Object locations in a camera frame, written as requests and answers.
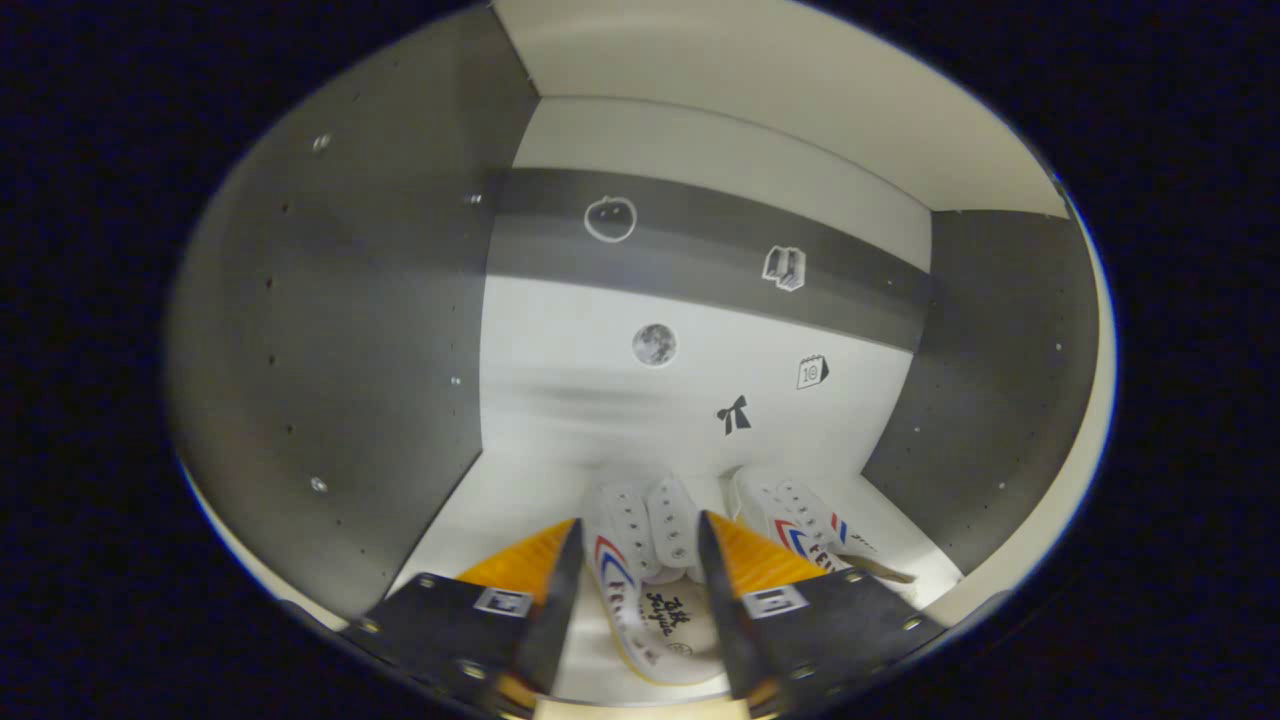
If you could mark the white canvas shoe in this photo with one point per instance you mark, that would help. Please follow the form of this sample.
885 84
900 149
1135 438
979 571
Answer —
650 580
800 525

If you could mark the grey shoe cabinet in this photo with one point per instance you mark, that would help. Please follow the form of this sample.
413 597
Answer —
350 300

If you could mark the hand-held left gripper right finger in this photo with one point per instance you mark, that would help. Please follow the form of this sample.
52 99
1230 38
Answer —
725 630

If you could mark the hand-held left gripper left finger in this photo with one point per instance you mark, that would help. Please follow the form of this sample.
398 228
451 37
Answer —
560 620

